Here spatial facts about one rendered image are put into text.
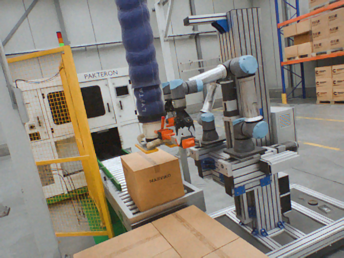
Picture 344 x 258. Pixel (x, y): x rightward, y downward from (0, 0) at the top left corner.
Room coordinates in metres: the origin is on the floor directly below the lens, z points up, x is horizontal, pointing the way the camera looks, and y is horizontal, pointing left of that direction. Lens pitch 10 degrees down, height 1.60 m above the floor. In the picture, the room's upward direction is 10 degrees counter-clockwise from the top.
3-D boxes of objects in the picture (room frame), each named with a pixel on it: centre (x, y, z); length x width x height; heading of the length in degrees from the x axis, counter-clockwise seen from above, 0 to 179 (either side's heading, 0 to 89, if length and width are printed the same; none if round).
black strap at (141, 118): (1.98, 0.13, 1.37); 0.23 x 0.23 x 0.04
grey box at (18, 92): (2.32, 1.28, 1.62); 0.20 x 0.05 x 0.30; 25
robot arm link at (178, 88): (1.44, -0.07, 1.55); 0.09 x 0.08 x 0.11; 114
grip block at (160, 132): (1.75, 0.05, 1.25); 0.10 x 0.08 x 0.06; 110
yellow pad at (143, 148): (1.95, 0.23, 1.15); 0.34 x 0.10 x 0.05; 20
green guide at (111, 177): (3.30, 1.02, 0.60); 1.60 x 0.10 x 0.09; 25
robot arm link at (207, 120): (2.24, -0.33, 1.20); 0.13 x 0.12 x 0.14; 7
